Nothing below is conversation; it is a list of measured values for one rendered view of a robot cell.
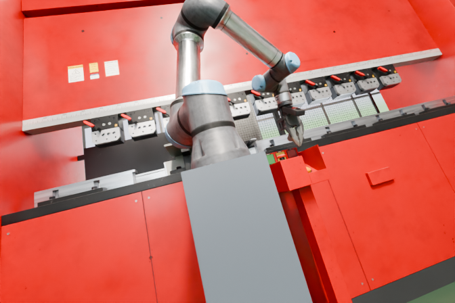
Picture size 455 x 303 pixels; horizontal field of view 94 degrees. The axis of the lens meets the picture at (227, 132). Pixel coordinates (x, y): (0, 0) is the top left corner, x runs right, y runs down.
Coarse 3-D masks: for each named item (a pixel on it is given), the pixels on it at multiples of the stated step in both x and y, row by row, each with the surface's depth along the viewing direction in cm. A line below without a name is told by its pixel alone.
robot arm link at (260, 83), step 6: (258, 78) 92; (264, 78) 91; (270, 78) 89; (252, 84) 95; (258, 84) 92; (264, 84) 91; (270, 84) 91; (276, 84) 91; (258, 90) 93; (264, 90) 93; (270, 90) 95; (276, 90) 98
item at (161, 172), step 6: (270, 144) 159; (252, 150) 156; (162, 168) 145; (138, 174) 142; (144, 174) 143; (150, 174) 143; (156, 174) 143; (162, 174) 143; (138, 180) 141; (144, 180) 141
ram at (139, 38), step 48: (240, 0) 164; (288, 0) 170; (336, 0) 176; (384, 0) 183; (48, 48) 134; (96, 48) 138; (144, 48) 142; (240, 48) 150; (288, 48) 155; (336, 48) 160; (384, 48) 166; (432, 48) 172; (48, 96) 124; (96, 96) 128; (144, 96) 131
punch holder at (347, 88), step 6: (330, 78) 152; (342, 78) 152; (348, 78) 153; (330, 84) 153; (336, 84) 150; (342, 84) 150; (348, 84) 151; (330, 90) 155; (336, 90) 149; (342, 90) 149; (348, 90) 149; (354, 90) 150; (336, 96) 151; (342, 96) 152; (348, 96) 156
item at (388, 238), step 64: (448, 128) 136; (320, 192) 114; (384, 192) 118; (448, 192) 122; (0, 256) 90; (64, 256) 92; (128, 256) 95; (192, 256) 98; (384, 256) 107; (448, 256) 111
